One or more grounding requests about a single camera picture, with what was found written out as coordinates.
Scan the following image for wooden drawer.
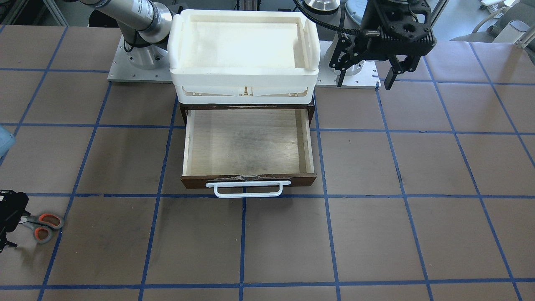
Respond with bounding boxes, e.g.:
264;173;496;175
180;109;317;189

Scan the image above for orange grey scissors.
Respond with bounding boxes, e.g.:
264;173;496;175
19;213;65;244

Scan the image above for white plastic tray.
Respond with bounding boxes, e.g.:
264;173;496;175
168;9;321;105

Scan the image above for black corrugated cable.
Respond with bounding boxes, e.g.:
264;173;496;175
293;0;383;37

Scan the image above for white drawer handle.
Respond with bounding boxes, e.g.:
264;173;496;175
205;180;292;199

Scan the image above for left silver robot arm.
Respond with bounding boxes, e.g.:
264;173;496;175
295;0;436;90

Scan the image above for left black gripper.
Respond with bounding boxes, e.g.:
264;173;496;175
329;0;436;90

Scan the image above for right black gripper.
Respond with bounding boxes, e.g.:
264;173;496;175
0;190;29;253

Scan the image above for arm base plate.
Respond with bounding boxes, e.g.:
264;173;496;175
107;37;172;83
316;41;381;89

